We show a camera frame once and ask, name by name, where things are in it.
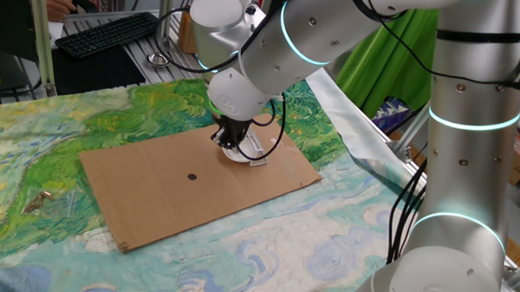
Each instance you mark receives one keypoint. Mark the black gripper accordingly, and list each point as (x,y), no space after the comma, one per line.
(236,127)

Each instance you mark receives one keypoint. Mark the white plate with floral print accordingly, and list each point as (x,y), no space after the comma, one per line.
(235,156)

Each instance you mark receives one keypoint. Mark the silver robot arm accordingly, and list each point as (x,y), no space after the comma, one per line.
(463,170)

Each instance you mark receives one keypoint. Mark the person's bare hand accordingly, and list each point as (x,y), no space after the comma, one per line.
(59,6)

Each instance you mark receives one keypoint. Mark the clear plastic triangular stand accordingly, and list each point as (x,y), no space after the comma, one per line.
(259,157)

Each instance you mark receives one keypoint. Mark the brown cardboard sheet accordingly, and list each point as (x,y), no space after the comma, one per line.
(154,203)

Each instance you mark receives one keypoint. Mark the small round metal dish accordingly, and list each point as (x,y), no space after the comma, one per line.
(159,60)

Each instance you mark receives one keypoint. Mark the brown cardboard box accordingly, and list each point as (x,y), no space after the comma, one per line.
(186,35)

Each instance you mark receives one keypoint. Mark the painted landscape tablecloth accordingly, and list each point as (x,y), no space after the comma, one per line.
(282,251)

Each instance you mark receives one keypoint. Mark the black mouse pad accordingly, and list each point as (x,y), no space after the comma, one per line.
(98,73)

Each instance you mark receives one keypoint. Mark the black computer keyboard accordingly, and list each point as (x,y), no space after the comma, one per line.
(108,33)

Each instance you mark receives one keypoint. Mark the bright green cloth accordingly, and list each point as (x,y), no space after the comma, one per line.
(375,72)

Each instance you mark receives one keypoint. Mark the blue patterned bag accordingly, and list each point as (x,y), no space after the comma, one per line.
(389,113)

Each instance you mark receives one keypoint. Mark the plastic bag of brass screws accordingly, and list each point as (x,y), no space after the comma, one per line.
(37,201)

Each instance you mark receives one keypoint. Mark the white paper sheet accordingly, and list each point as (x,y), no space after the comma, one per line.
(55,32)

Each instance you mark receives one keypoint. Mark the black computer monitor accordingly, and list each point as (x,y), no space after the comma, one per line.
(8,20)

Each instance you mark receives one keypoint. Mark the aluminium frame post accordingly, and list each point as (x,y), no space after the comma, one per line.
(40,38)
(165,17)

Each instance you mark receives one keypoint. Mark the aluminium frame strut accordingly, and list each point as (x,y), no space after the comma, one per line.
(410,129)

